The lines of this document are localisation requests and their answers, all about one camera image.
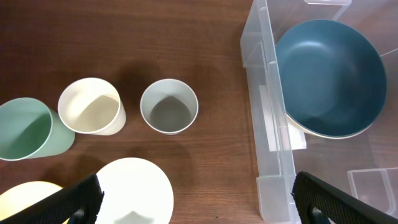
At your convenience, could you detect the cream large bowl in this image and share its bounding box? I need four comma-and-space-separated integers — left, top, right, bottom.
286, 114, 372, 139

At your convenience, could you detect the mint green cup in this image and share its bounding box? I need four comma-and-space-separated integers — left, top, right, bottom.
1, 97, 75, 161

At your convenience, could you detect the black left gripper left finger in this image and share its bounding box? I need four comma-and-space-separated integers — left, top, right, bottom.
1, 174, 104, 224

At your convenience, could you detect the cream cup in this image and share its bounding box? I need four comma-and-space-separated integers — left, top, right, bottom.
57, 77, 126, 136

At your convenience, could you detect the clear plastic storage container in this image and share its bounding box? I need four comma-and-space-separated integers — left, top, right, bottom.
240, 0, 397, 223

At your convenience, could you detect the grey cup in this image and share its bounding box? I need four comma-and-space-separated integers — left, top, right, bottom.
140, 78, 199, 135

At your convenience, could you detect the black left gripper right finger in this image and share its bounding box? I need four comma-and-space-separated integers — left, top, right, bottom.
292, 172, 397, 224

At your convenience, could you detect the blue large bowl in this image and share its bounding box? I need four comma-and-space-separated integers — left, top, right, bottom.
275, 19, 387, 136

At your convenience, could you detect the white small bowl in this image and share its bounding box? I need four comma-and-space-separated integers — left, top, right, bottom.
96, 157, 174, 224

